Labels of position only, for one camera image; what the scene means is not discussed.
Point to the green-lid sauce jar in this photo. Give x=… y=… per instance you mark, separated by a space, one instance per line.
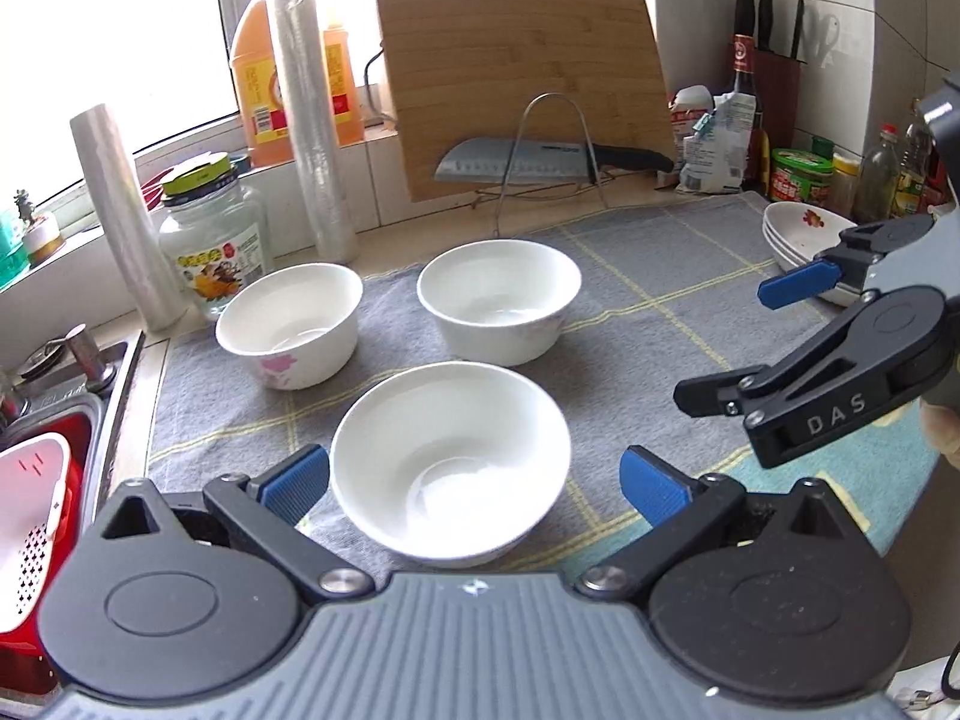
x=801 y=180

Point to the red plastic basin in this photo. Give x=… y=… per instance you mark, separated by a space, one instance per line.
x=75 y=427

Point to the bamboo cutting board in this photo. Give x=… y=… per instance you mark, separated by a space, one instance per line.
x=525 y=75

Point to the glass bottle red cap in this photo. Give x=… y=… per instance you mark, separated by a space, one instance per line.
x=876 y=180

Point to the plain white bowl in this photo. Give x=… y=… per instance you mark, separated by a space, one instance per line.
x=495 y=292
x=450 y=450

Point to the small potted plant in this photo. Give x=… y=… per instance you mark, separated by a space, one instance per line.
x=37 y=232

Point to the yellow-lid spice jar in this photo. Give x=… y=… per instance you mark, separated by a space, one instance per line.
x=845 y=187

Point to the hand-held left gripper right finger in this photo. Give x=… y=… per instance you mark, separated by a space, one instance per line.
x=651 y=484

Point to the teal plastic object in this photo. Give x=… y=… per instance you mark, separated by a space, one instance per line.
x=238 y=163

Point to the dark soy sauce bottle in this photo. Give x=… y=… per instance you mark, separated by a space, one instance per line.
x=742 y=82

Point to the red white packet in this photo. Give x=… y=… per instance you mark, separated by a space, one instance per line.
x=690 y=97

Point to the metal sink fitting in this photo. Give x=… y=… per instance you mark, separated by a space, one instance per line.
x=86 y=356

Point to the white pink colander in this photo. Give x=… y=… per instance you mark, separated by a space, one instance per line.
x=37 y=510

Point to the orange cooking oil bottle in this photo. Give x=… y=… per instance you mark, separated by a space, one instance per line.
x=259 y=105

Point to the red plastic object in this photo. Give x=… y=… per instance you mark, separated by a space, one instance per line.
x=156 y=191

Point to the green dish soap bottle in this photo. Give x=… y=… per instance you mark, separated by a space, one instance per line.
x=11 y=255

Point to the glass jar green lid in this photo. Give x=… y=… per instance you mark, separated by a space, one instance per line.
x=217 y=240

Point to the person's right hand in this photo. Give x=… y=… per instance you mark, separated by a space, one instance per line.
x=943 y=435

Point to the thin plastic wrap roll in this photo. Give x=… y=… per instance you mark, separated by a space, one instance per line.
x=127 y=217

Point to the white blue printed packet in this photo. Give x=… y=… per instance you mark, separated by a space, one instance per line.
x=720 y=157

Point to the teal bag clip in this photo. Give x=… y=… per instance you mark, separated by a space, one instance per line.
x=703 y=126

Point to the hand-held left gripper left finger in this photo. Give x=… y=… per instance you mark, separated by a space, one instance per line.
x=296 y=476

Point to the grey checked cloth mat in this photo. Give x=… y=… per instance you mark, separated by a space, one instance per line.
x=637 y=360

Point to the window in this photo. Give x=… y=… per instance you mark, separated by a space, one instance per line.
x=112 y=37

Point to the thick plastic wrap roll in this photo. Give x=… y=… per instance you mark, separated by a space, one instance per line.
x=311 y=127

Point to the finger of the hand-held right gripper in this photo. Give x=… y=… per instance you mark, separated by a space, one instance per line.
x=709 y=395
x=795 y=286

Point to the bottle yellow-green label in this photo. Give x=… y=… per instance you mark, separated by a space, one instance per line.
x=911 y=180

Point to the white bowl pink flower print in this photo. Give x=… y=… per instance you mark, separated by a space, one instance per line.
x=300 y=315

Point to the small green-lid jar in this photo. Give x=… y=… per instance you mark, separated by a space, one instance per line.
x=822 y=147

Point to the dark red knife block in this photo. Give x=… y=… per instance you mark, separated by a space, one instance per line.
x=780 y=97

